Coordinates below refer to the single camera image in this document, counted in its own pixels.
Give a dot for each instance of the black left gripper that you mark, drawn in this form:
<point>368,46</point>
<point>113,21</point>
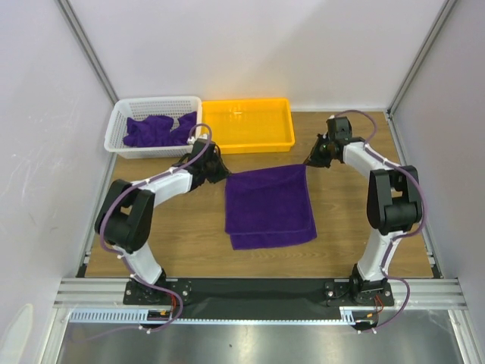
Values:
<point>223,172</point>

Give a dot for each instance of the yellow plastic tray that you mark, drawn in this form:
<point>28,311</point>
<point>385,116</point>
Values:
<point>243,126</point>

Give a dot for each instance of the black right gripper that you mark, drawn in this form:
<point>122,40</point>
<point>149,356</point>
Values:
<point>318,156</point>

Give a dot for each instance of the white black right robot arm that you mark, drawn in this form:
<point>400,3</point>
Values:
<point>394,204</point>

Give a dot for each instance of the white slotted cable duct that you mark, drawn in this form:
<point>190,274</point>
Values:
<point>344,316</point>

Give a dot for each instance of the aluminium frame rail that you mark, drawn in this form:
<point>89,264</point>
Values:
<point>425,293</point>

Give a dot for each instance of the purple towel in basket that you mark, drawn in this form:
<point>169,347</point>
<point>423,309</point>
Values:
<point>159,131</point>

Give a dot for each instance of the purple towel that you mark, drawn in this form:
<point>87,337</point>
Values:
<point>269,208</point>
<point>159,131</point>

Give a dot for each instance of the white perforated plastic basket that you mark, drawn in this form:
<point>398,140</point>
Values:
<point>139,109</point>

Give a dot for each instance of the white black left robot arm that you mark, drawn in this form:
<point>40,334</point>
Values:
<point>124,221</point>

